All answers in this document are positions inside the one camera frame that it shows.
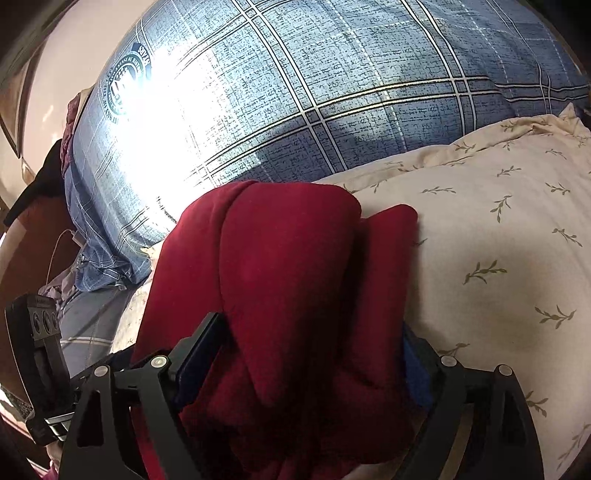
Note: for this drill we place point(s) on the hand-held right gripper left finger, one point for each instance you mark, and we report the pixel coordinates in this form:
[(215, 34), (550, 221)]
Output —
[(198, 364)]

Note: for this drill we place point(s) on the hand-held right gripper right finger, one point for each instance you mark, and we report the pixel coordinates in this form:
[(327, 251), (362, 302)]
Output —
[(418, 369)]

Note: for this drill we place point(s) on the red garment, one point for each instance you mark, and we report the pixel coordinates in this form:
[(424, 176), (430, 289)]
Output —
[(286, 286)]

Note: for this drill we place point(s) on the grey striped cloth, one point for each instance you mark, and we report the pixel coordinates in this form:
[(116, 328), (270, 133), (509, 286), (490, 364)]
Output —
[(87, 318)]

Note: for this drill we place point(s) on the brown wooden headboard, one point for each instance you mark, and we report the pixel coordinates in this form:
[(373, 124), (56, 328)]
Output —
[(25, 258)]

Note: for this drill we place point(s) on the cream leaf-print bedding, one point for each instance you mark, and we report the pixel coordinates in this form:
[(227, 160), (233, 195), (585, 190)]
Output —
[(498, 240)]

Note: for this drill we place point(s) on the dark cloth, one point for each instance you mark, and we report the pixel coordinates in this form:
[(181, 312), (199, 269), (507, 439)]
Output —
[(44, 180)]

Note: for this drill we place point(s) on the maroon cloth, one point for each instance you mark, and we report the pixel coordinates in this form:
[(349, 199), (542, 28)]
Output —
[(71, 129)]

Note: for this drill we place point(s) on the blue plaid quilt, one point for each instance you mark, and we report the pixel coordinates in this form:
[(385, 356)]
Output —
[(346, 83)]

